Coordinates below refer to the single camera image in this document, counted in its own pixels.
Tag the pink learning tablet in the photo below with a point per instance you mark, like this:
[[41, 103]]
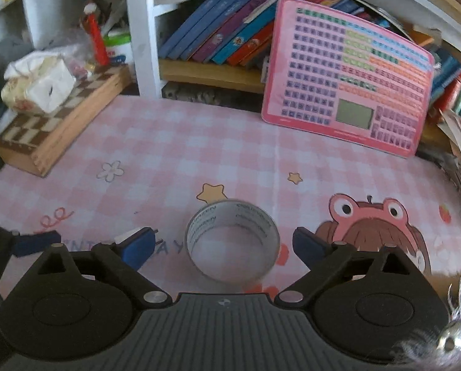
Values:
[[346, 73]]

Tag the pink checked tablecloth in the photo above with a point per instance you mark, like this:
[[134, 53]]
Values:
[[157, 154]]

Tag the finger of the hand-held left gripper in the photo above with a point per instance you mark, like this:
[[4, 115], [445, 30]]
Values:
[[33, 242]]

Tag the white green tub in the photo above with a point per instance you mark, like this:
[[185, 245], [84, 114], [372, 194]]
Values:
[[118, 48]]

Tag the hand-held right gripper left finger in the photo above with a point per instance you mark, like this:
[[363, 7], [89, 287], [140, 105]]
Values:
[[137, 249]]

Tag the clear tape roll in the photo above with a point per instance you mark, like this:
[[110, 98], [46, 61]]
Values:
[[199, 224]]

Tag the tissue pack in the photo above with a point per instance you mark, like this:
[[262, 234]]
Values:
[[37, 85]]

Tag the red book box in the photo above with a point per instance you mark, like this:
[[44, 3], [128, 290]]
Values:
[[456, 92]]

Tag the row of blue books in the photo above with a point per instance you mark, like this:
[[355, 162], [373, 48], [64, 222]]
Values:
[[445, 71]]

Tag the wooden chessboard box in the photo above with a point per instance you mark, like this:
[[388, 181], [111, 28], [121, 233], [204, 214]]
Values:
[[60, 123]]

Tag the grey furry bell charm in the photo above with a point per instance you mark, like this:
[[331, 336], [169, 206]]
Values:
[[458, 336]]

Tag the row of colourful books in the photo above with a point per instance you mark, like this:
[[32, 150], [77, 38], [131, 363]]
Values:
[[230, 23]]

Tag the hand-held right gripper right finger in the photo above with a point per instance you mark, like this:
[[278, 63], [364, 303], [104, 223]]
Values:
[[311, 247]]

